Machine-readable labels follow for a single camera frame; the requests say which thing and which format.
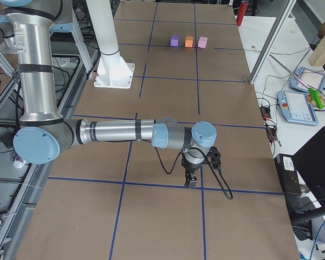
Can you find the dark purple foam block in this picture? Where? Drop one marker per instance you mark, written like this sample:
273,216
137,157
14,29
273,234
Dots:
174,41

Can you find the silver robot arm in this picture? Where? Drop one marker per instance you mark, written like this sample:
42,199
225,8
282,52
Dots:
44,133

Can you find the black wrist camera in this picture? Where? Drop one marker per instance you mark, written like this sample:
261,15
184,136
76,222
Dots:
214,158

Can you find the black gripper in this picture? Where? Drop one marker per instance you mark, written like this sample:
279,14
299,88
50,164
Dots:
189,168

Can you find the teach pendant tablet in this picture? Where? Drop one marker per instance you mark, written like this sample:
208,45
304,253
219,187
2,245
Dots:
310,77
295,108

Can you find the person's hand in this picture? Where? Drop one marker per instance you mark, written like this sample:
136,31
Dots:
316,100

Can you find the light pink foam block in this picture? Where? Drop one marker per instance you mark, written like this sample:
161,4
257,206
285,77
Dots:
202,42

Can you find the orange foam block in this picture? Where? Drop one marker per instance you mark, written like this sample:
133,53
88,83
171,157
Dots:
189,40

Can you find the black box device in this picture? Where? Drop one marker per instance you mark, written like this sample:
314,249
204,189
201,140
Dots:
287,175

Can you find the black computer monitor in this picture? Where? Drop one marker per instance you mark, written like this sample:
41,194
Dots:
309,161

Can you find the red cylinder bottle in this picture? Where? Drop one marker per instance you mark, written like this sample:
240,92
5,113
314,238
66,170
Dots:
241,12

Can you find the aluminium frame post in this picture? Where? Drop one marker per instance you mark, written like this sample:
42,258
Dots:
271,38

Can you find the near teach pendant tablet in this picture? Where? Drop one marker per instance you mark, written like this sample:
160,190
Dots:
295,108

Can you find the green handled reacher grabber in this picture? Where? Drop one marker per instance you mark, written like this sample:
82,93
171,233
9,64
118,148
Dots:
308,87

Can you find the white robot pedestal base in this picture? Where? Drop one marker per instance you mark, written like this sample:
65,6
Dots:
113,71

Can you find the far teach pendant tablet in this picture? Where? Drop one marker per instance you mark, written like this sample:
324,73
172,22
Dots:
310,77

